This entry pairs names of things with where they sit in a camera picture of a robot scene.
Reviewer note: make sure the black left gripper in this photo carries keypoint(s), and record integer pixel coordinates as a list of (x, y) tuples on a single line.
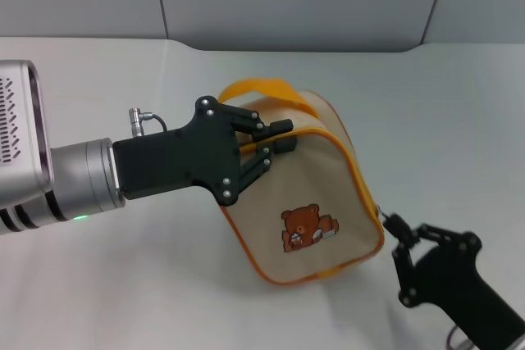
[(180, 161)]

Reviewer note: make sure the beige food bag yellow trim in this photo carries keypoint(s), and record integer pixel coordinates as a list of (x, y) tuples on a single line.
[(328, 186)]

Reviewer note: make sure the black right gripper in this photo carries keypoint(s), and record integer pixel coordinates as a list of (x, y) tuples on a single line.
[(451, 284)]

